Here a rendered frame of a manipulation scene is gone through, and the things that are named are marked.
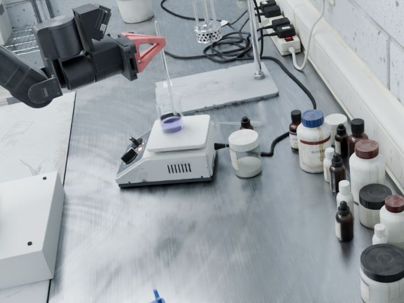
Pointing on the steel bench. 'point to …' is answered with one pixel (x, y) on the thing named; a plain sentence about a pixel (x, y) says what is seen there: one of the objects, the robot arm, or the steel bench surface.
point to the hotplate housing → (173, 165)
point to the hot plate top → (164, 141)
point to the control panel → (136, 151)
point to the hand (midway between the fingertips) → (160, 41)
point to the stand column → (255, 41)
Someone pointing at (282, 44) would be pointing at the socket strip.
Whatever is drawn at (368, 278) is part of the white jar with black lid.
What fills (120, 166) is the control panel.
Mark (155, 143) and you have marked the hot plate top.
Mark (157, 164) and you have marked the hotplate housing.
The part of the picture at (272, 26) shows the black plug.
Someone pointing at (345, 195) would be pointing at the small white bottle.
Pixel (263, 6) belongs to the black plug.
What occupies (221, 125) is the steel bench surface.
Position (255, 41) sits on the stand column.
